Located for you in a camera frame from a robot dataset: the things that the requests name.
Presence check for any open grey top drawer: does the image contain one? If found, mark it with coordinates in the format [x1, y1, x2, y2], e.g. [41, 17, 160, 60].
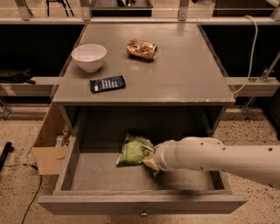
[38, 106, 249, 216]

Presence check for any black tube on floor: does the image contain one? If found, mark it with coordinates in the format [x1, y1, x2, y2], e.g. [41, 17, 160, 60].
[0, 142, 14, 171]

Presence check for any black object on ledge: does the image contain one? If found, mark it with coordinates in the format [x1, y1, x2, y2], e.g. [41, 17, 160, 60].
[0, 69, 35, 85]

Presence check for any cardboard box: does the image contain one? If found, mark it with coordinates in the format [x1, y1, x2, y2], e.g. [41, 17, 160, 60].
[32, 104, 70, 175]

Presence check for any crushed orange soda can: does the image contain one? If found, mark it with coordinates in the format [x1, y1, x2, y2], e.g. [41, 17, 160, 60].
[126, 38, 158, 60]

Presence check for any dark blue snack packet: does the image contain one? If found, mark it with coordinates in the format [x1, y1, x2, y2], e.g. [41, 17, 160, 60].
[89, 75, 126, 94]

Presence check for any metal bracket on rail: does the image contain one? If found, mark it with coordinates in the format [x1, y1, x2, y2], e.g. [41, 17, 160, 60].
[241, 52, 280, 122]

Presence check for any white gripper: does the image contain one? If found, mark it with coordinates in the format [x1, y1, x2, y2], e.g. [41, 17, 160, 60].
[143, 140, 177, 172]

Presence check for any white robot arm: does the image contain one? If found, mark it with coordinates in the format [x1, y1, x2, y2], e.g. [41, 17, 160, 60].
[143, 136, 280, 189]

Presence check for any white ceramic bowl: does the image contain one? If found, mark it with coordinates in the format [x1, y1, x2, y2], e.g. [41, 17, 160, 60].
[71, 44, 107, 73]

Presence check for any green jalapeno chip bag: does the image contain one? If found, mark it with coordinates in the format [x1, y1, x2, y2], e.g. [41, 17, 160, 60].
[116, 133, 160, 177]

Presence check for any metal railing frame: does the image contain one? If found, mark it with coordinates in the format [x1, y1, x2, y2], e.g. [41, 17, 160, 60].
[0, 0, 280, 25]

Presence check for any black floor cable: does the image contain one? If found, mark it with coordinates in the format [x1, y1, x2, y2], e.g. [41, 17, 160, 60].
[3, 163, 43, 224]

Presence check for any grey wooden cabinet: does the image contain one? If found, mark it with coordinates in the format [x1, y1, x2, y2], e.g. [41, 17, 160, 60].
[53, 23, 235, 134]

